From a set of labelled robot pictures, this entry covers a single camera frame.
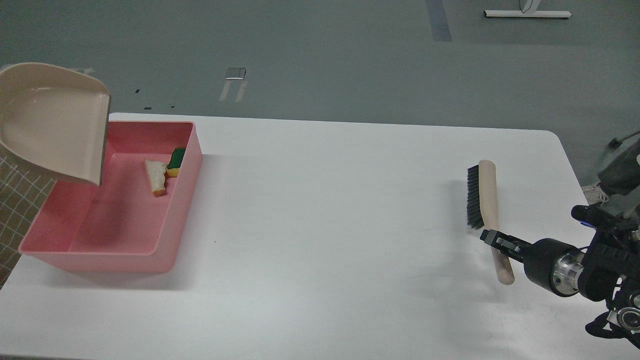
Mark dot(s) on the beige checkered cloth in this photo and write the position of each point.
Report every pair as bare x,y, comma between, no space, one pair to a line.
22,194

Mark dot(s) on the person in grey clothes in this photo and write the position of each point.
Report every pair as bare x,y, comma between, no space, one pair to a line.
620,177

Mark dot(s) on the white bread slice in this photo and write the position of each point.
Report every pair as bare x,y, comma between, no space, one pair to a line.
156,175

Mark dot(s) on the beige plastic dustpan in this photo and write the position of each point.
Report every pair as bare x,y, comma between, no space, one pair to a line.
53,121

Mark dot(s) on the pink plastic bin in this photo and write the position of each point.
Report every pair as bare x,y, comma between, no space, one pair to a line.
120,226

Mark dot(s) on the yellow green sponge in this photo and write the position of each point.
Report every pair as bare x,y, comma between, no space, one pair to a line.
175,162

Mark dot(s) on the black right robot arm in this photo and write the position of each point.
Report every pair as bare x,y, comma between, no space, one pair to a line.
607,269

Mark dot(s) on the silver floor plate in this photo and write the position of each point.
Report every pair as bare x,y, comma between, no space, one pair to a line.
236,74

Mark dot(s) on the white stand base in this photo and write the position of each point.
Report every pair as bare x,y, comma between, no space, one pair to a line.
528,9

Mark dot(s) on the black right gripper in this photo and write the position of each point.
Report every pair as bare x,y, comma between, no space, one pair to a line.
549,263

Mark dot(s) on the beige hand brush black bristles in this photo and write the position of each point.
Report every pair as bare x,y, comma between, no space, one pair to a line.
482,212

